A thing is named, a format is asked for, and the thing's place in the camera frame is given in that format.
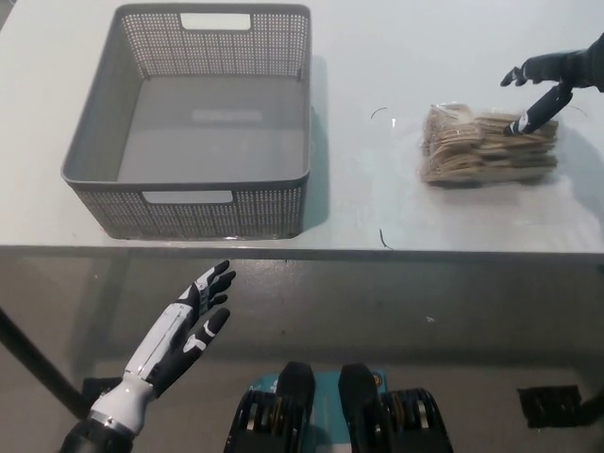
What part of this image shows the black table leg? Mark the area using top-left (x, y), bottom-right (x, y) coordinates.
top-left (0, 306), bottom-right (92, 420)

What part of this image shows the grey perforated plastic basket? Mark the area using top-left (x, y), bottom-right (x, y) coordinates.
top-left (59, 3), bottom-right (312, 241)

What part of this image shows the clear bag of wooden cutlery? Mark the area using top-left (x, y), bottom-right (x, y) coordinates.
top-left (419, 103), bottom-right (561, 188)

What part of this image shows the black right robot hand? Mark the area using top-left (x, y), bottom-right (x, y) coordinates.
top-left (499, 44), bottom-right (599, 138)

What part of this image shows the black table foot plate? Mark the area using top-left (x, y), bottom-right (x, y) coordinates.
top-left (82, 376), bottom-right (126, 416)
top-left (517, 385), bottom-right (584, 428)

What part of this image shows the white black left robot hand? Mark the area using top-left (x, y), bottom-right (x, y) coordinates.
top-left (122, 259), bottom-right (237, 397)

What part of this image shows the black left robot body block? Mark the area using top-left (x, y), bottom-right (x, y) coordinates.
top-left (226, 361), bottom-right (316, 453)

